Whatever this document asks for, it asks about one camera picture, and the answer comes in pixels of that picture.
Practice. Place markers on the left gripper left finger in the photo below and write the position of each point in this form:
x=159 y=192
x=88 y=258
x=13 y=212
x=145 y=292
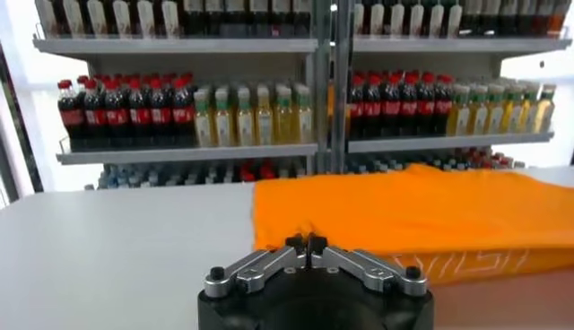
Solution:
x=260 y=271

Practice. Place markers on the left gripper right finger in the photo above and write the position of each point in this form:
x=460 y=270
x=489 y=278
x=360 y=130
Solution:
x=367 y=271

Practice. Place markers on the orange t-shirt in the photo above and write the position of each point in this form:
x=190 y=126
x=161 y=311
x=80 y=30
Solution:
x=403 y=211

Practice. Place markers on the red cap cola bottle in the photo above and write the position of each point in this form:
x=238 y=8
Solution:
x=443 y=106
x=390 y=108
x=267 y=171
x=71 y=116
x=408 y=107
x=117 y=116
x=161 y=115
x=357 y=110
x=426 y=107
x=140 y=115
x=373 y=109
x=183 y=115
x=95 y=116
x=247 y=172

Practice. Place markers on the grey metal shelf board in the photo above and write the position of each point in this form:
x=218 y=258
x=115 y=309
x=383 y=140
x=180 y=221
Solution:
x=179 y=46
x=448 y=45
x=179 y=154
x=448 y=142

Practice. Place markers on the yellow tea bottle white cap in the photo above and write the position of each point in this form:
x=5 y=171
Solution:
x=283 y=120
x=303 y=119
x=458 y=115
x=264 y=121
x=544 y=111
x=223 y=122
x=527 y=112
x=245 y=122
x=511 y=113
x=495 y=114
x=203 y=123
x=478 y=115

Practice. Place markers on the grey metal shelf rack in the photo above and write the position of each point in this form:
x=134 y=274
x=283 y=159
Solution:
x=341 y=89
x=320 y=89

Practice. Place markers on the dark bottle beige label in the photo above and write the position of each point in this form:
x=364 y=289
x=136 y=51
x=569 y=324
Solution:
x=473 y=18
x=489 y=18

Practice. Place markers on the black window frame post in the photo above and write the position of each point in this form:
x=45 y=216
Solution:
x=13 y=112

